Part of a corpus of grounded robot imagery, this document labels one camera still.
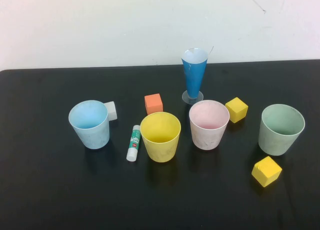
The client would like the pink plastic cup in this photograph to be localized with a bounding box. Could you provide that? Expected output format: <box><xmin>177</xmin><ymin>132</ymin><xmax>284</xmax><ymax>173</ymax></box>
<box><xmin>188</xmin><ymin>100</ymin><xmax>231</xmax><ymax>151</ymax></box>

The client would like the light blue plastic cup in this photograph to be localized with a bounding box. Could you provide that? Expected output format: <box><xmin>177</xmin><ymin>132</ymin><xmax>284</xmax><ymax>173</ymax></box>
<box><xmin>68</xmin><ymin>100</ymin><xmax>111</xmax><ymax>150</ymax></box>

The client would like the light green plastic cup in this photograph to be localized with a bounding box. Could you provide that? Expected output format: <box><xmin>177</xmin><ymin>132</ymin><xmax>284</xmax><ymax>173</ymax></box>
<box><xmin>258</xmin><ymin>104</ymin><xmax>306</xmax><ymax>156</ymax></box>

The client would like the orange foam cube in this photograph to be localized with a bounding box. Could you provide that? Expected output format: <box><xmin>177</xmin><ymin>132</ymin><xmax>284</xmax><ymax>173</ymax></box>
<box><xmin>144</xmin><ymin>93</ymin><xmax>164</xmax><ymax>115</ymax></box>

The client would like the yellow plastic cup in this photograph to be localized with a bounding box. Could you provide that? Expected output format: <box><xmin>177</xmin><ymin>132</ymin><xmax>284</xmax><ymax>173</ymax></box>
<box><xmin>139</xmin><ymin>111</ymin><xmax>182</xmax><ymax>163</ymax></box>

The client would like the white green glue stick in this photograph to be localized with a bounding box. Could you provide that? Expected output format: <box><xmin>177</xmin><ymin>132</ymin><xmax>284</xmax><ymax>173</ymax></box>
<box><xmin>126</xmin><ymin>125</ymin><xmax>142</xmax><ymax>162</ymax></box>

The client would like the blue cone glass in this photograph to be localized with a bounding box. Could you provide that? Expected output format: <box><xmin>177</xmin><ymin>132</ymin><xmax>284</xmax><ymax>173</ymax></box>
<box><xmin>180</xmin><ymin>48</ymin><xmax>209</xmax><ymax>105</ymax></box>

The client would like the white foam cube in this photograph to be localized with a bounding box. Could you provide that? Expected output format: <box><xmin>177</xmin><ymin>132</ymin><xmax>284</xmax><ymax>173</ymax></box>
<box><xmin>103</xmin><ymin>101</ymin><xmax>118</xmax><ymax>121</ymax></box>

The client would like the chipped yellow foam cube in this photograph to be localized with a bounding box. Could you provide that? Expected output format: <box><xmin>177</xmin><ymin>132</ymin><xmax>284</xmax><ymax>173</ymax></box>
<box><xmin>251</xmin><ymin>156</ymin><xmax>283</xmax><ymax>188</ymax></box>

